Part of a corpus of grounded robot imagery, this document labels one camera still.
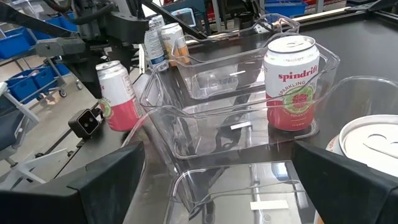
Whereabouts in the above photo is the small black camera box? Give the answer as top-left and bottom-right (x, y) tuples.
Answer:
(67, 108), (102, 140)

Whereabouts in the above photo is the grey blue soda can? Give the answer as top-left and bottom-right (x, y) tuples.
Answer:
(144, 26), (170, 72)
(148, 14), (166, 32)

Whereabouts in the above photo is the light blue device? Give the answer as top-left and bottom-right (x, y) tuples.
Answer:
(170, 8), (197, 28)

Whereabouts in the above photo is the grey metal wheeled cart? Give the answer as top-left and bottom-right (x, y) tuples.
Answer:
(0, 35), (86, 103)

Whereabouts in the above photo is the blue storage bin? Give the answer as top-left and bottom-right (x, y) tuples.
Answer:
(0, 26), (34, 60)
(264, 0), (308, 18)
(6, 67), (71, 103)
(46, 12), (78, 34)

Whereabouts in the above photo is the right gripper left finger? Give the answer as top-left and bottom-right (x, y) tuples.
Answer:
(0, 141), (146, 224)

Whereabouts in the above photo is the pink white soda can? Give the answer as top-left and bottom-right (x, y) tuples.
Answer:
(263, 35), (320, 131)
(95, 60), (144, 132)

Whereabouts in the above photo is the white metal stand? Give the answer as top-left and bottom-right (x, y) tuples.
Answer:
(0, 82), (75, 190)

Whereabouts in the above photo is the clear plastic bin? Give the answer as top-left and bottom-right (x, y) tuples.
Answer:
(121, 76), (398, 224)
(139, 30), (341, 160)
(170, 14), (301, 100)

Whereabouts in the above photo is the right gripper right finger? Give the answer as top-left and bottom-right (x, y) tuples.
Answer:
(291, 140), (398, 224)

